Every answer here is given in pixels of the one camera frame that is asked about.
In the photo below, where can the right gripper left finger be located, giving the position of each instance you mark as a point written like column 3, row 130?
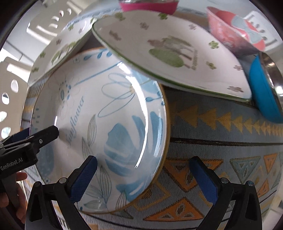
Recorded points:
column 66, row 192

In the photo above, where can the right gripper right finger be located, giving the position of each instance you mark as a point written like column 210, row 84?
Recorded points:
column 246, row 213

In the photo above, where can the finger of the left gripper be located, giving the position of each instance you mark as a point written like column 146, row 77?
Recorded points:
column 40, row 139
column 20, row 135

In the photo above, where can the blue sunflower round plate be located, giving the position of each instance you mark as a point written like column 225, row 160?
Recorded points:
column 103, row 108

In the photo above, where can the blue steel bowl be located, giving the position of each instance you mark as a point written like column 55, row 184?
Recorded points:
column 265, row 81

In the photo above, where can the forest print square plate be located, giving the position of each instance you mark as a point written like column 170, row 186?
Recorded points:
column 175, row 52

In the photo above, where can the pink cartoon bowl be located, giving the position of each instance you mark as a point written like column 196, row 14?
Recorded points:
column 233, row 31

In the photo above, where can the pink steel bowl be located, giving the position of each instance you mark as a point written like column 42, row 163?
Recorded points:
column 167, row 7

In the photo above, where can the person's left hand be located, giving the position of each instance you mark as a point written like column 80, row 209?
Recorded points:
column 12, row 191

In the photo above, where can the white chair with holes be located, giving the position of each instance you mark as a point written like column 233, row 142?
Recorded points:
column 14, row 77

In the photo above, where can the patterned blue table mat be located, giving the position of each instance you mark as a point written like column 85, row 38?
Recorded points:
column 233, row 139

